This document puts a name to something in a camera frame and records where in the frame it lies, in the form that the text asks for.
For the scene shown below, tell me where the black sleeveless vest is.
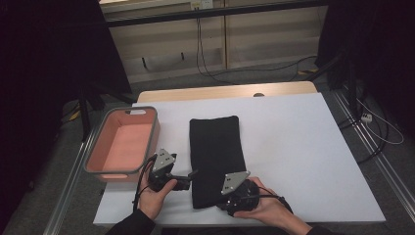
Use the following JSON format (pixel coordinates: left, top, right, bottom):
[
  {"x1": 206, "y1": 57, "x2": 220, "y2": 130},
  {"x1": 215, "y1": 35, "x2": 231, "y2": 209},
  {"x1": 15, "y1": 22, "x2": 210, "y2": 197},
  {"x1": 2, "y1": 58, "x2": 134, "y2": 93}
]
[{"x1": 189, "y1": 115, "x2": 248, "y2": 210}]

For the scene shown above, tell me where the white wall socket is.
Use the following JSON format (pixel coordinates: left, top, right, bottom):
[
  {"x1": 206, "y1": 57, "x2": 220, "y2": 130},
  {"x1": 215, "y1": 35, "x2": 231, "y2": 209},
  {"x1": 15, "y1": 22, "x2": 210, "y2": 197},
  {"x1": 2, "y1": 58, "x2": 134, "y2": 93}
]
[{"x1": 190, "y1": 0, "x2": 213, "y2": 10}]

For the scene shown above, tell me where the pink basket with grey rim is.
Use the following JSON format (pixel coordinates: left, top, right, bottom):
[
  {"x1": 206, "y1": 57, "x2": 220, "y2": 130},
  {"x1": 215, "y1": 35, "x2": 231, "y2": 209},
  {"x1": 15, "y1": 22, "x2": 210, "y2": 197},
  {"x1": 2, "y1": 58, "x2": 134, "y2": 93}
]
[{"x1": 82, "y1": 106, "x2": 161, "y2": 183}]

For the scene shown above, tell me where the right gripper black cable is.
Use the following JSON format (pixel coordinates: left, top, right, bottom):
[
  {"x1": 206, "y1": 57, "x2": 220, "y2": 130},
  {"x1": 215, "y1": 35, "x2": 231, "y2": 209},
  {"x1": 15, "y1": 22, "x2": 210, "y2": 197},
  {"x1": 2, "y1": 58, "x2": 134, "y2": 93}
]
[{"x1": 239, "y1": 185, "x2": 294, "y2": 214}]

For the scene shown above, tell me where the beige cabinet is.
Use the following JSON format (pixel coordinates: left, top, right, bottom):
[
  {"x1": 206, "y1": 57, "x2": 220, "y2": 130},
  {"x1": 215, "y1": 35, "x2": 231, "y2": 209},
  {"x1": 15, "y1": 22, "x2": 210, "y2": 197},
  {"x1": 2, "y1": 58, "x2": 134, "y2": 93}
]
[{"x1": 99, "y1": 0, "x2": 329, "y2": 84}]

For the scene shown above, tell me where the person's left hand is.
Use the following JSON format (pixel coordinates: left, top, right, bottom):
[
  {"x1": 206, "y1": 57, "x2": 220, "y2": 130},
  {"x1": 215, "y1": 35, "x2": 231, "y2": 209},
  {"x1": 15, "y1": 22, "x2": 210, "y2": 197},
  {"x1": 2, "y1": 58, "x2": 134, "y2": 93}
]
[{"x1": 137, "y1": 178, "x2": 179, "y2": 221}]

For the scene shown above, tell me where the black floor cable bundle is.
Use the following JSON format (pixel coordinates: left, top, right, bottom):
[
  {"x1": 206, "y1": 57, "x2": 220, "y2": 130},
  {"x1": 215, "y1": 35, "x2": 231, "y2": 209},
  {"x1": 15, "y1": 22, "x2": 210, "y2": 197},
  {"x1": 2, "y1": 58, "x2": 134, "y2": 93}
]
[{"x1": 337, "y1": 107, "x2": 391, "y2": 165}]

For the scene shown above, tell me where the white table cover sheet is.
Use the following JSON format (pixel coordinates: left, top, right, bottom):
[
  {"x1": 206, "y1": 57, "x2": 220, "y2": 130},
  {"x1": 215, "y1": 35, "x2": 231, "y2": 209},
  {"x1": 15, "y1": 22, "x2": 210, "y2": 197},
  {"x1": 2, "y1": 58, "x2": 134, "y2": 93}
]
[{"x1": 92, "y1": 92, "x2": 387, "y2": 228}]

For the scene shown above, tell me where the aluminium floor rail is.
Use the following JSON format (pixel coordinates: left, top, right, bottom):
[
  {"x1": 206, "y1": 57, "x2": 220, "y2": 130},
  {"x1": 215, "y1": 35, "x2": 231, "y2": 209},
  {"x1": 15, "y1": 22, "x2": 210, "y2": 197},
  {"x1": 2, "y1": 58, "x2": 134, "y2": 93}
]
[
  {"x1": 42, "y1": 130, "x2": 101, "y2": 235},
  {"x1": 331, "y1": 87, "x2": 415, "y2": 214}
]

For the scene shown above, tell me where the black tripod stand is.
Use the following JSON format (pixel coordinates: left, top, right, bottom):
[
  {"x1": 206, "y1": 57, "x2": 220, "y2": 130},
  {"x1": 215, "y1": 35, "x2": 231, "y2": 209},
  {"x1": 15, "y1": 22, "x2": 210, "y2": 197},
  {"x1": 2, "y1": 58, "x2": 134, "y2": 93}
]
[{"x1": 76, "y1": 82, "x2": 138, "y2": 143}]

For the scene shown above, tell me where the black metal stand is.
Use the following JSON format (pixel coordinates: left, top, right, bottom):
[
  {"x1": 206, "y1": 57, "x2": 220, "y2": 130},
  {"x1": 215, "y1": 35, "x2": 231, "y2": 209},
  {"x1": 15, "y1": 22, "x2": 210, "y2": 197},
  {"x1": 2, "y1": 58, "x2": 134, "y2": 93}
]
[{"x1": 304, "y1": 52, "x2": 363, "y2": 121}]

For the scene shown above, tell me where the wide black curtain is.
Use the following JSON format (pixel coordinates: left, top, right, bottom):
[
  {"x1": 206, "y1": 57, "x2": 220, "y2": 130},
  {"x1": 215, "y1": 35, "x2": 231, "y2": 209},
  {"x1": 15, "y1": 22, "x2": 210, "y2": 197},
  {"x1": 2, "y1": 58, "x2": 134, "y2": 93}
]
[{"x1": 0, "y1": 0, "x2": 133, "y2": 229}]

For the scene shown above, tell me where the white floor cable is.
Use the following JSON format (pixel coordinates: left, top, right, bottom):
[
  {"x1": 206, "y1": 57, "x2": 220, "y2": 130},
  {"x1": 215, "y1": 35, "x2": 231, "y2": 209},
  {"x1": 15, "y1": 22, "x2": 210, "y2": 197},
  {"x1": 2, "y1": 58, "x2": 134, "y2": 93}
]
[{"x1": 355, "y1": 97, "x2": 405, "y2": 146}]

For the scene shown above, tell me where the narrow black curtain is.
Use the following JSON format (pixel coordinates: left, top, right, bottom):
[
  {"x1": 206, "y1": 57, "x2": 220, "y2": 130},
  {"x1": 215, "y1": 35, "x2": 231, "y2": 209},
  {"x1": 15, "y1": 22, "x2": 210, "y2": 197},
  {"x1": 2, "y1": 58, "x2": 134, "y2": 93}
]
[{"x1": 314, "y1": 0, "x2": 415, "y2": 138}]

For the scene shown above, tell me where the black hanging cable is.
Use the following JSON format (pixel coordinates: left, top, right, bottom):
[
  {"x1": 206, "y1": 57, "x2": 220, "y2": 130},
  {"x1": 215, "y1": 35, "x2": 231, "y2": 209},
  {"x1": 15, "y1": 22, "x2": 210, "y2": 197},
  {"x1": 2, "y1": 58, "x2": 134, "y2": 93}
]
[
  {"x1": 195, "y1": 16, "x2": 239, "y2": 86},
  {"x1": 197, "y1": 16, "x2": 319, "y2": 77}
]

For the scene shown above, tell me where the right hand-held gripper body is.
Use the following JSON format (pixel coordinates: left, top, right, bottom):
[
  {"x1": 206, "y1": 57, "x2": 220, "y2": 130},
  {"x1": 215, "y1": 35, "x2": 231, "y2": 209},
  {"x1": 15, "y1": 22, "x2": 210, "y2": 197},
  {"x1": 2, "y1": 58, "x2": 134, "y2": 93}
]
[{"x1": 216, "y1": 170, "x2": 262, "y2": 217}]

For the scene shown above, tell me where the light wooden table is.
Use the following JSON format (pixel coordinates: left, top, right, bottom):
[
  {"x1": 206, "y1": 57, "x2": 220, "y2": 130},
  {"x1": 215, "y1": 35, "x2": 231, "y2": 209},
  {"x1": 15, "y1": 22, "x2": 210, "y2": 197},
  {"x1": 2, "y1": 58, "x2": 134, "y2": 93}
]
[{"x1": 136, "y1": 80, "x2": 318, "y2": 104}]

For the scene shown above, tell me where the person's right hand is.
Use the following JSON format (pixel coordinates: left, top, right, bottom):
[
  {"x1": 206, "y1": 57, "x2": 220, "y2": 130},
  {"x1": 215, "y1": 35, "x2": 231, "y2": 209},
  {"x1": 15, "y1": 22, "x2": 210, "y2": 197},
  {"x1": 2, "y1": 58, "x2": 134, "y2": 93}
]
[{"x1": 233, "y1": 176, "x2": 295, "y2": 226}]

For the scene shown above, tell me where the black horizontal bar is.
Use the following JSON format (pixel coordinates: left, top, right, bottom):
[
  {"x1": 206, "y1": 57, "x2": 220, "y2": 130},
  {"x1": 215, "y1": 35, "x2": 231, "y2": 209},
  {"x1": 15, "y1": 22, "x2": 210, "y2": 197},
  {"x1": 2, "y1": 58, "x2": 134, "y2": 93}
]
[{"x1": 104, "y1": 0, "x2": 329, "y2": 28}]

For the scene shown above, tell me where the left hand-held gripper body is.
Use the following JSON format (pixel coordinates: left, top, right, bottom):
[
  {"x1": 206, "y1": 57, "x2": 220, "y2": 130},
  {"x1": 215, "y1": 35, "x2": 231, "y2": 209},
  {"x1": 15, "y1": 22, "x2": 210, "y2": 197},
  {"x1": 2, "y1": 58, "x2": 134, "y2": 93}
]
[{"x1": 148, "y1": 148, "x2": 192, "y2": 193}]

